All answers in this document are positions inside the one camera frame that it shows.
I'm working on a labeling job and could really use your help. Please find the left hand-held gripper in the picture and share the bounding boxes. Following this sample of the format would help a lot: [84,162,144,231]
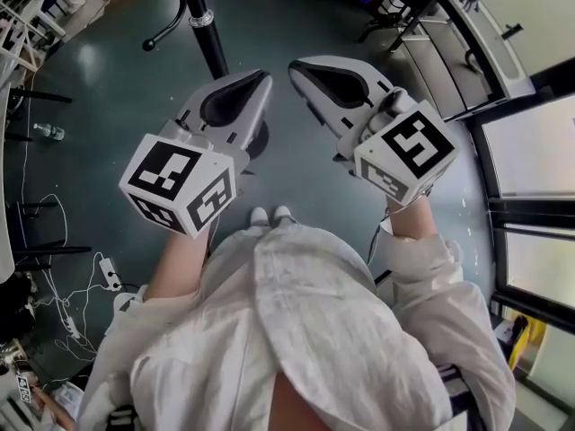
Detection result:
[119,69,274,241]

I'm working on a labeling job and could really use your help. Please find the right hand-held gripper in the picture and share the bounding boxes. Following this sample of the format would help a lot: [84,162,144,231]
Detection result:
[287,56,457,207]

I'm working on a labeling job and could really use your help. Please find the black coat stand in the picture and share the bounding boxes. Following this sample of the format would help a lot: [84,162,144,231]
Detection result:
[142,0,273,161]

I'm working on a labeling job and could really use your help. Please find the person's left forearm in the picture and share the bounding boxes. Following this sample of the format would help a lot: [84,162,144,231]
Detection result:
[144,226,212,303]

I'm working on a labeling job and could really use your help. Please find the person's right forearm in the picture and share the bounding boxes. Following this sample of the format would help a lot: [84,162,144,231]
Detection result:
[384,195,439,242]

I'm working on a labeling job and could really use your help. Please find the white shelving unit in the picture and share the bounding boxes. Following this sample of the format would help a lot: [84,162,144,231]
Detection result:
[0,0,68,75]

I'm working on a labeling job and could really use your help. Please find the clear water bottle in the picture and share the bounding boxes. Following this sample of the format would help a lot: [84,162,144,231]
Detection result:
[33,122,66,141]

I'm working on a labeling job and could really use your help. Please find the black-framed glass door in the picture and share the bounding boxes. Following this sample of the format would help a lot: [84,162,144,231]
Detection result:
[466,58,575,331]

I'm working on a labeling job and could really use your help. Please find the person's white shirt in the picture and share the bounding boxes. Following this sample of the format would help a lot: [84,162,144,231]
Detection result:
[75,220,518,431]

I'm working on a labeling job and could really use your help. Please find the yellow floor sign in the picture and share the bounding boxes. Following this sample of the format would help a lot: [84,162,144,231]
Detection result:
[507,315,547,372]

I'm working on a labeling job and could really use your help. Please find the white cable tangle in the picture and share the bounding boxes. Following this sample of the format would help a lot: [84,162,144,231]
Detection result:
[17,193,118,363]

